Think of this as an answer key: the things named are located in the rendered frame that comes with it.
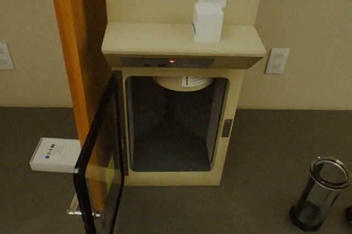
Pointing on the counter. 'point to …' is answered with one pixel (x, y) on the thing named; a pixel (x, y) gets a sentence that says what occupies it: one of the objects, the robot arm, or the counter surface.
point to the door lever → (74, 208)
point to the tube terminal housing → (188, 5)
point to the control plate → (166, 62)
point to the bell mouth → (183, 82)
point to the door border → (85, 159)
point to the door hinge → (122, 118)
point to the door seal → (91, 155)
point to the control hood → (182, 44)
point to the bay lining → (174, 109)
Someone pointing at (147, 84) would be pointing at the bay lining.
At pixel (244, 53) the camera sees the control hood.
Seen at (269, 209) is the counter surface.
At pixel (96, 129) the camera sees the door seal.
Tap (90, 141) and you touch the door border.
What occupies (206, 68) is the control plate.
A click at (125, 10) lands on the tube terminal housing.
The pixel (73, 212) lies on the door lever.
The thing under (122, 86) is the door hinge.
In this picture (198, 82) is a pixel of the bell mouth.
